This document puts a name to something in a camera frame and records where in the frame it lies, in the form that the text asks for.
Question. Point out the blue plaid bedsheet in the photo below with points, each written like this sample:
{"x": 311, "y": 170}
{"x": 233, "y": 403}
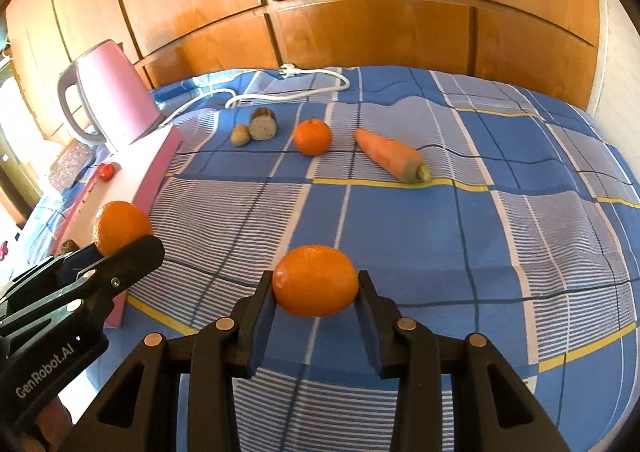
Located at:
{"x": 450, "y": 257}

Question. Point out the pink and white tray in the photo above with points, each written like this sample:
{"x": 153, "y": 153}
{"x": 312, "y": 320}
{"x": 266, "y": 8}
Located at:
{"x": 150, "y": 171}

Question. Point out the dark cut fruit half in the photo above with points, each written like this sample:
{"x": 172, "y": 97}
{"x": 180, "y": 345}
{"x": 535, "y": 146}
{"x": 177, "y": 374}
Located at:
{"x": 263, "y": 125}

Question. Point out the silver embossed tissue box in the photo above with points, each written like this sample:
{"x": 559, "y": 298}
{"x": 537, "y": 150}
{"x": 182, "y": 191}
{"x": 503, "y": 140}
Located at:
{"x": 70, "y": 166}

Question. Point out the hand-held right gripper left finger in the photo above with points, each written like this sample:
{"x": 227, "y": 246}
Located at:
{"x": 261, "y": 332}

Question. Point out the carrot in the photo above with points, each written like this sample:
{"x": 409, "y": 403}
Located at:
{"x": 390, "y": 154}

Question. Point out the small brown kiwi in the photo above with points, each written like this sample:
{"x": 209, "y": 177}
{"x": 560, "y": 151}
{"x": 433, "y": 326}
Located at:
{"x": 240, "y": 135}

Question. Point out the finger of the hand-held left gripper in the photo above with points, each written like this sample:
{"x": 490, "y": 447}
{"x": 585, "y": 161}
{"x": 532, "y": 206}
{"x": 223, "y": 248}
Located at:
{"x": 140, "y": 257}
{"x": 80, "y": 259}

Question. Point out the orange with stem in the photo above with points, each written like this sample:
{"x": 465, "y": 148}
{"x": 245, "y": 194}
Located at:
{"x": 312, "y": 137}

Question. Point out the red tomato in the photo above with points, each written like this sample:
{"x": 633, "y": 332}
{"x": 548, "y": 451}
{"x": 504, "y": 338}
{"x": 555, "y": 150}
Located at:
{"x": 106, "y": 171}

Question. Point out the pink electric kettle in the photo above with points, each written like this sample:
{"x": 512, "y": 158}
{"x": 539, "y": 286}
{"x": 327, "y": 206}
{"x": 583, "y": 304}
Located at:
{"x": 120, "y": 96}

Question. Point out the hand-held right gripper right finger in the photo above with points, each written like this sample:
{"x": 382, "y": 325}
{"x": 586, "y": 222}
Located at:
{"x": 372, "y": 332}

